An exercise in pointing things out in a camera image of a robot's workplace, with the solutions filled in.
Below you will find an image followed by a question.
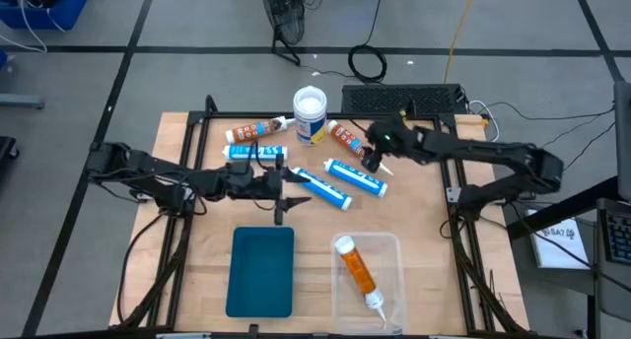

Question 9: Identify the black keyboard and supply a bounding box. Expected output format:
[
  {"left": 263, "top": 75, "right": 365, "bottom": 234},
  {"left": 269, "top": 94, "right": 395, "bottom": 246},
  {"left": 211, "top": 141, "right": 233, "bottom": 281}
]
[{"left": 599, "top": 198, "right": 631, "bottom": 267}]

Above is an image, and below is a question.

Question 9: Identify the coiled black cable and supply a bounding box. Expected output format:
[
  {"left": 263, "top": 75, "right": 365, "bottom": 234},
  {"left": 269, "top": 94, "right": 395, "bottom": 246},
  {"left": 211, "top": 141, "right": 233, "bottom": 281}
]
[{"left": 347, "top": 43, "right": 388, "bottom": 84}]

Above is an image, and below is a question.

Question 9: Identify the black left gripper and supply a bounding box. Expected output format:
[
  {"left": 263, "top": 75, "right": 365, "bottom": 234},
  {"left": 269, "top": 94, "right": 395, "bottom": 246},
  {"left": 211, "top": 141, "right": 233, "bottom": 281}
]
[{"left": 216, "top": 153, "right": 314, "bottom": 227}]

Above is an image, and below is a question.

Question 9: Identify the white blue wipes canister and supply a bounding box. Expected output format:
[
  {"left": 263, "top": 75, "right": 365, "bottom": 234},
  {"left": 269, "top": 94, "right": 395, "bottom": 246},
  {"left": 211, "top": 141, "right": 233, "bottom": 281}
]
[{"left": 292, "top": 85, "right": 328, "bottom": 147}]

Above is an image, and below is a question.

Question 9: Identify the grey side desk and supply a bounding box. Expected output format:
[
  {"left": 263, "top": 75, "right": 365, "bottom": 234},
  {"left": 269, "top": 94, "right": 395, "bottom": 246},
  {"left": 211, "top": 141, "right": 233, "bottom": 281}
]
[{"left": 594, "top": 195, "right": 631, "bottom": 325}]

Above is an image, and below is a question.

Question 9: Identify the blue silicone sealant tube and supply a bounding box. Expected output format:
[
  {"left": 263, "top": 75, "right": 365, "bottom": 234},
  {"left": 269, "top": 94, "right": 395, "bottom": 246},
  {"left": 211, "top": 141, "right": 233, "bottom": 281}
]
[
  {"left": 290, "top": 167, "right": 354, "bottom": 212},
  {"left": 322, "top": 157, "right": 389, "bottom": 199},
  {"left": 222, "top": 144, "right": 289, "bottom": 162}
]

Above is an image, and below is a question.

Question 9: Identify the grey monitor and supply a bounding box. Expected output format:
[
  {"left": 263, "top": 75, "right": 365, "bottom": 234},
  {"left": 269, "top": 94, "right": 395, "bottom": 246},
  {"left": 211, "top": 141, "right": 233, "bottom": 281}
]
[{"left": 613, "top": 80, "right": 631, "bottom": 202}]

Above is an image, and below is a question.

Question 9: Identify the grey floor bar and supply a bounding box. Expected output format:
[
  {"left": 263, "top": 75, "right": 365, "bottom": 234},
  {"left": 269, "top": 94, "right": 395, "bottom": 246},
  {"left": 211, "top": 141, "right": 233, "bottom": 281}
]
[{"left": 0, "top": 93, "right": 45, "bottom": 110}]

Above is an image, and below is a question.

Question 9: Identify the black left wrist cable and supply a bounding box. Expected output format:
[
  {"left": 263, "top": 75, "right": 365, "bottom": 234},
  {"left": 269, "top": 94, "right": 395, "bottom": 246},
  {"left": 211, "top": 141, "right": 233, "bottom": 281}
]
[{"left": 248, "top": 140, "right": 278, "bottom": 213}]

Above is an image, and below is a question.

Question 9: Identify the black diagonal desk strut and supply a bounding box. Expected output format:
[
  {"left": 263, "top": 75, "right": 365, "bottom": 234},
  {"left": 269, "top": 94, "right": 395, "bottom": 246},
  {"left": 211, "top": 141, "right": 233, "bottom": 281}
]
[{"left": 506, "top": 174, "right": 623, "bottom": 241}]

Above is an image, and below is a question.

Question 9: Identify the blue storage crate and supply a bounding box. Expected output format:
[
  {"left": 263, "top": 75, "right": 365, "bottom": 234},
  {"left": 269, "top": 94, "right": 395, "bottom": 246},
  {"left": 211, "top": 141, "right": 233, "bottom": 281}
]
[{"left": 0, "top": 0, "right": 89, "bottom": 31}]

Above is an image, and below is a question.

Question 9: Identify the yellow cable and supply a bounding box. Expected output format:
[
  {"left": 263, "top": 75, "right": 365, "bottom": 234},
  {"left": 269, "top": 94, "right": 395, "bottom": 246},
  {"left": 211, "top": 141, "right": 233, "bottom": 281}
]
[{"left": 443, "top": 0, "right": 480, "bottom": 84}]

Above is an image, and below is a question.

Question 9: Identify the black wire fan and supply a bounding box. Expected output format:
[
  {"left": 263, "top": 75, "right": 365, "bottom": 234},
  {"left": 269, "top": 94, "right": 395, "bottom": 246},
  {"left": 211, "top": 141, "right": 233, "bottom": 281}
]
[{"left": 258, "top": 0, "right": 308, "bottom": 67}]

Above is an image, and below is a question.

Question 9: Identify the black aluminium table frame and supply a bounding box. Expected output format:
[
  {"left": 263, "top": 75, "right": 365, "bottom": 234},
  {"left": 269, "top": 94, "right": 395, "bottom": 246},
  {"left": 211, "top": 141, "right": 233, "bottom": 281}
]
[{"left": 110, "top": 95, "right": 528, "bottom": 338}]

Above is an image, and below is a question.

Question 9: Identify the black perforated computer case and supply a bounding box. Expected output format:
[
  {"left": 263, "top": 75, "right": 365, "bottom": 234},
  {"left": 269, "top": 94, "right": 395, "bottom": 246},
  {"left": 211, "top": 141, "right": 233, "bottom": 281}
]
[{"left": 341, "top": 83, "right": 468, "bottom": 116}]

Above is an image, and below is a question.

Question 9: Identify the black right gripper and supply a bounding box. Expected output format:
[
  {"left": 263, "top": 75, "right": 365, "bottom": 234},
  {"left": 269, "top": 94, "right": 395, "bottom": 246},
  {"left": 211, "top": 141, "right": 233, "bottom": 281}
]
[{"left": 362, "top": 115, "right": 421, "bottom": 174}]

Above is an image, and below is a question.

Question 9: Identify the white paper sheet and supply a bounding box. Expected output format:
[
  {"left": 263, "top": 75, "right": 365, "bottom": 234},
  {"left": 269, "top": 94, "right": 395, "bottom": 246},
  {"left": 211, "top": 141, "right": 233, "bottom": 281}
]
[{"left": 529, "top": 215, "right": 592, "bottom": 270}]

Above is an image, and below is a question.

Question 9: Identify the teal plastic bin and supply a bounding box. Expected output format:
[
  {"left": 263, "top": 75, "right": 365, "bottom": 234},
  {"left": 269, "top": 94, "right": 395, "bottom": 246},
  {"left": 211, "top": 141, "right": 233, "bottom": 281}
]
[{"left": 225, "top": 225, "right": 296, "bottom": 319}]

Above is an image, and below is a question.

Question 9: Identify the clear plastic bin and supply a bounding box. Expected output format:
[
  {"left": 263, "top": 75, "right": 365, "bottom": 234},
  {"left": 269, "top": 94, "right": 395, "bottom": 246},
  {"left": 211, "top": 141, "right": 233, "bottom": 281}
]
[{"left": 330, "top": 232, "right": 408, "bottom": 336}]

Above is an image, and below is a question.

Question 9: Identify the orange sealant tube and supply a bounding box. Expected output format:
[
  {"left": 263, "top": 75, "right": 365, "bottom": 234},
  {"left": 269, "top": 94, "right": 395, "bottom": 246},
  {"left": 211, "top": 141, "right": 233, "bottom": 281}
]
[
  {"left": 334, "top": 235, "right": 389, "bottom": 329},
  {"left": 225, "top": 115, "right": 297, "bottom": 145},
  {"left": 326, "top": 119, "right": 394, "bottom": 177}
]

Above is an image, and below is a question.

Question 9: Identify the white cable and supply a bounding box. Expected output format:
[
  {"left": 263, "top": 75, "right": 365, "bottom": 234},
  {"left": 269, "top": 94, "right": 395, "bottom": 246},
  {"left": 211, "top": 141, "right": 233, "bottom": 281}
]
[{"left": 466, "top": 100, "right": 502, "bottom": 144}]

